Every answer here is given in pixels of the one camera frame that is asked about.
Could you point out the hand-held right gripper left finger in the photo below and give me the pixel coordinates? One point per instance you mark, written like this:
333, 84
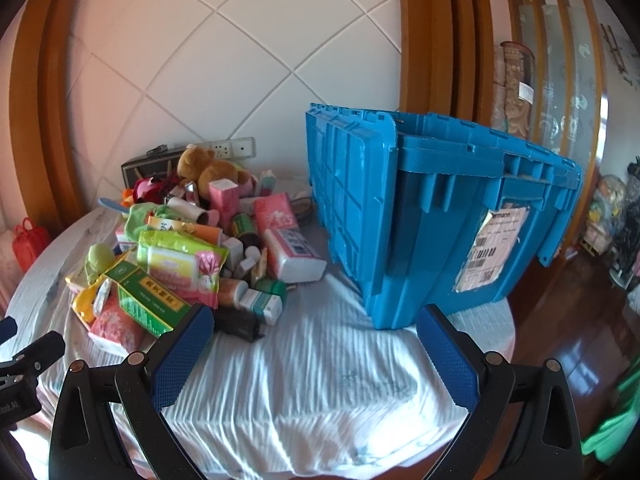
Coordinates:
182, 355

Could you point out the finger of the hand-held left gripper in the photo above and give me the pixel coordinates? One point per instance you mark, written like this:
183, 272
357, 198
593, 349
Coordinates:
7, 331
45, 352

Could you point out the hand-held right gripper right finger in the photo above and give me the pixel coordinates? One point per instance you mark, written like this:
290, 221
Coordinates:
447, 360

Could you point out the yellow duck tongs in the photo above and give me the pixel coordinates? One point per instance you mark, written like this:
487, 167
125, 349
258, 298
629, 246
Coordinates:
85, 305

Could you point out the black case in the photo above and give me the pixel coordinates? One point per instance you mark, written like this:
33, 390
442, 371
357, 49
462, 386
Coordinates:
237, 325

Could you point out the pink tissue pack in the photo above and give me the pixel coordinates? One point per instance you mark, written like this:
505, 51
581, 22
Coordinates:
295, 255
274, 212
117, 327

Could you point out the green pink wet wipes pack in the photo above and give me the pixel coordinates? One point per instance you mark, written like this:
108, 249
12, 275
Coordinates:
170, 260

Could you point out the white red green medicine box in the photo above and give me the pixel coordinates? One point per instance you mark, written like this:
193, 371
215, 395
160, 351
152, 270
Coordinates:
165, 224

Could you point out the blue plastic crate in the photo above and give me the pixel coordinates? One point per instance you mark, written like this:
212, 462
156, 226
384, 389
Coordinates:
425, 220

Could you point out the brown bottle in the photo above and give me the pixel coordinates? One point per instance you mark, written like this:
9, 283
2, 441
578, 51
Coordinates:
231, 292

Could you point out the red bag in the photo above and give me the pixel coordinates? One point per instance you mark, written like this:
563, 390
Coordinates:
30, 247

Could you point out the white and green small box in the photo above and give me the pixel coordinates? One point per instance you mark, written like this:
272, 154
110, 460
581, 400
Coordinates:
262, 305

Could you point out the light green ball tongs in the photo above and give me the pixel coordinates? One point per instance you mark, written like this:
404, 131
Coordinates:
100, 260

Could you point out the dark green bottle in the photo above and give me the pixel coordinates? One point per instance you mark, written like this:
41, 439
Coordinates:
275, 287

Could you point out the orange tube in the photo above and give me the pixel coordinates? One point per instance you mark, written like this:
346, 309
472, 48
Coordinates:
205, 232

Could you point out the light green plush toy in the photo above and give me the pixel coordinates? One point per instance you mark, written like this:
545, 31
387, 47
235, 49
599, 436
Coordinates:
142, 220

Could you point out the green round tin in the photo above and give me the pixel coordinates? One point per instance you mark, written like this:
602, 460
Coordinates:
244, 225

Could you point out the white cardboard tube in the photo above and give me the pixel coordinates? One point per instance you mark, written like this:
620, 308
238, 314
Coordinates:
187, 210

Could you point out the pink and white box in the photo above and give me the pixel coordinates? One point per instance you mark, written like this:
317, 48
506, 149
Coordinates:
223, 202

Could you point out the light blue plastic spoon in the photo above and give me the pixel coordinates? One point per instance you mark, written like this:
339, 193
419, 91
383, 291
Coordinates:
112, 205

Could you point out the red parrot plush toy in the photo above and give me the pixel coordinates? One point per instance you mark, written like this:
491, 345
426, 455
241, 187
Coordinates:
127, 195

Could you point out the pink plush toy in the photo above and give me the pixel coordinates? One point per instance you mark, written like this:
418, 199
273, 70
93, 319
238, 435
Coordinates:
149, 187

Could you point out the green cloth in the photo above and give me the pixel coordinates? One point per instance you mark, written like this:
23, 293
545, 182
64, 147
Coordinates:
615, 425

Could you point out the brown teddy bear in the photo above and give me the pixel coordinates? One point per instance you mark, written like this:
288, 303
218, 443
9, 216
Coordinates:
205, 167

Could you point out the teal and pink small box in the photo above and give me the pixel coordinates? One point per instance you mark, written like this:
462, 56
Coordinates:
268, 182

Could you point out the dark gift box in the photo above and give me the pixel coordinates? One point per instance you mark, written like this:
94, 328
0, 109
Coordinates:
145, 165

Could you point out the pastel plastic bags pile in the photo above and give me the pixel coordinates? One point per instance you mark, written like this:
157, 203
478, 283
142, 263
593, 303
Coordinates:
602, 215

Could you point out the rolled patterned carpet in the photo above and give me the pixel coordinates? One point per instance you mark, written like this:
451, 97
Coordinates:
512, 90

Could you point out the frosted glass door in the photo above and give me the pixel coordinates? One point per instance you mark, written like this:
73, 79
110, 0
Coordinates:
555, 85

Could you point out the white wall socket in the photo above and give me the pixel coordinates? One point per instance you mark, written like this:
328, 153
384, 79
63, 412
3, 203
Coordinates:
235, 147

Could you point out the wooden door frame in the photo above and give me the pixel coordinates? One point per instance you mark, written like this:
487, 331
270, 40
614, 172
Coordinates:
440, 35
45, 110

